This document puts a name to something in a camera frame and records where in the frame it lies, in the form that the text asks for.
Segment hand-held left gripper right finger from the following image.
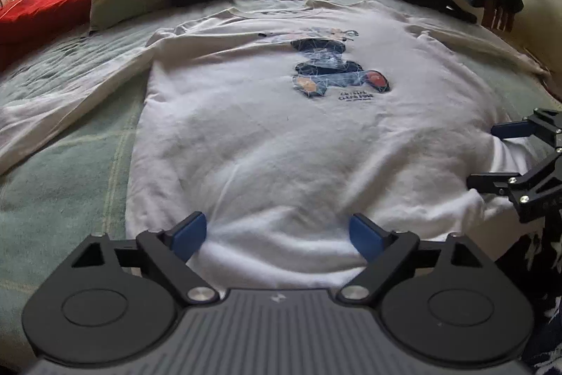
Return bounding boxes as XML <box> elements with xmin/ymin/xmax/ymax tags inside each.
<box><xmin>338</xmin><ymin>213</ymin><xmax>488</xmax><ymax>302</ymax></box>

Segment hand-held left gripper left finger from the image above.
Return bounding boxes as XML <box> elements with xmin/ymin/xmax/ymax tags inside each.
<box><xmin>72</xmin><ymin>212</ymin><xmax>216</xmax><ymax>305</ymax></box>

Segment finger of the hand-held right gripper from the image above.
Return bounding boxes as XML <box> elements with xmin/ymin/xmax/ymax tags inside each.
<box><xmin>491</xmin><ymin>108</ymin><xmax>562</xmax><ymax>149</ymax></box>
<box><xmin>466</xmin><ymin>153</ymin><xmax>562</xmax><ymax>204</ymax></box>

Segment white printed sweatshirt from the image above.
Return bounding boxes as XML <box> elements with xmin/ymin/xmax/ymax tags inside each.
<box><xmin>0</xmin><ymin>0</ymin><xmax>554</xmax><ymax>288</ymax></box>

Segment dark printed pants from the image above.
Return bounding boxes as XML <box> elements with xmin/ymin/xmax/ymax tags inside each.
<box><xmin>496</xmin><ymin>221</ymin><xmax>562</xmax><ymax>375</ymax></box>

